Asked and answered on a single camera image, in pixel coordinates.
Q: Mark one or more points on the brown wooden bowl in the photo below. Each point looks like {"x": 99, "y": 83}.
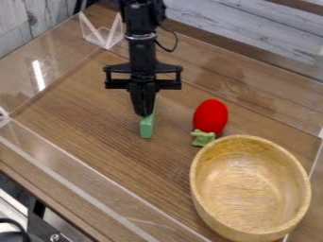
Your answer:
{"x": 250, "y": 188}

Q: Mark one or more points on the red plush strawberry toy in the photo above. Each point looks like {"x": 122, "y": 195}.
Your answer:
{"x": 210, "y": 120}

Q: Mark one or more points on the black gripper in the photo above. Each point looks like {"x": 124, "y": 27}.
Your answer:
{"x": 143, "y": 70}

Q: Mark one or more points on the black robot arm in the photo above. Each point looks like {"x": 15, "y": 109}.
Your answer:
{"x": 143, "y": 16}

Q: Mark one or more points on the black metal table frame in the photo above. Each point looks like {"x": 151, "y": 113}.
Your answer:
{"x": 24, "y": 214}

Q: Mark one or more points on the long green block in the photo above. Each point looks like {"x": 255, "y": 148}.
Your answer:
{"x": 147, "y": 126}

